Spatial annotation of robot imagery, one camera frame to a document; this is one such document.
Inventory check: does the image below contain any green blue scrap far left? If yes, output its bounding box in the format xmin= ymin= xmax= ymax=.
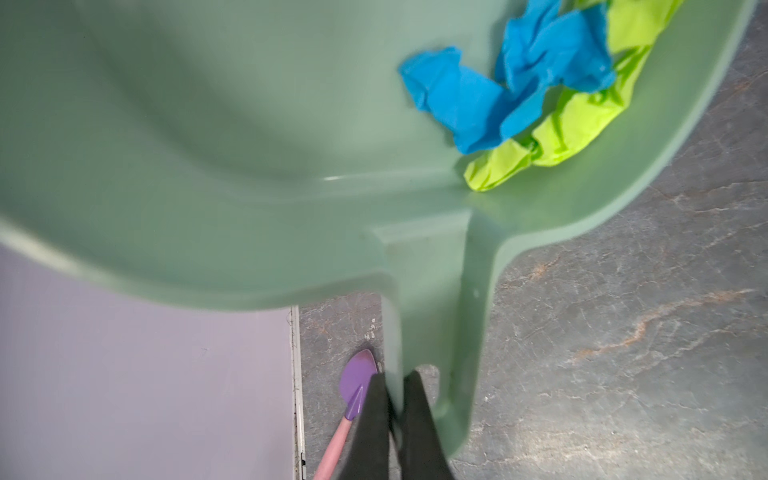
xmin=399 ymin=1 xmax=681 ymax=192

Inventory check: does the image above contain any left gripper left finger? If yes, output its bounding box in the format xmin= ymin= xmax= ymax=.
xmin=339 ymin=373 xmax=390 ymax=480

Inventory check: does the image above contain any purple pink scoop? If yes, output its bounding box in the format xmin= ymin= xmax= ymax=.
xmin=313 ymin=349 xmax=378 ymax=480

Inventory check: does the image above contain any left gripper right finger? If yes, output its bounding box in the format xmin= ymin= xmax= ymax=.
xmin=400 ymin=370 xmax=455 ymax=480

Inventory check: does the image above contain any mint green dustpan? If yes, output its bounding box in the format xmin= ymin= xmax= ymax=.
xmin=1 ymin=1 xmax=756 ymax=455

